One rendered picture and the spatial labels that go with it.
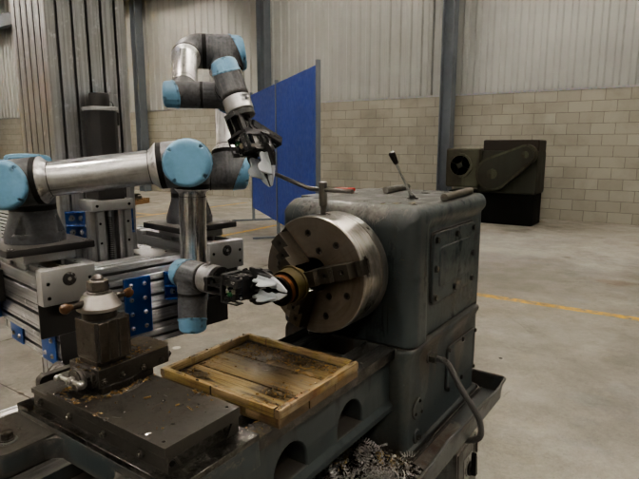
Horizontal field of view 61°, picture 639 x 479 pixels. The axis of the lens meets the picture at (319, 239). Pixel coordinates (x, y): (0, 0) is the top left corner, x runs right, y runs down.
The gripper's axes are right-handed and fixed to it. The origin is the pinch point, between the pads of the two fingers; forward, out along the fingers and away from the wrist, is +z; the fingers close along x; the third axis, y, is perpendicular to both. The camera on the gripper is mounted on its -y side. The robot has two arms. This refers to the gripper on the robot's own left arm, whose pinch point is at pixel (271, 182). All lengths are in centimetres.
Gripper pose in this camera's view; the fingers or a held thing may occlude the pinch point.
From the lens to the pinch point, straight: 146.9
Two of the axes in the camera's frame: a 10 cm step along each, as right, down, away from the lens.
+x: 7.4, -3.2, -5.9
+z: 3.4, 9.4, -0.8
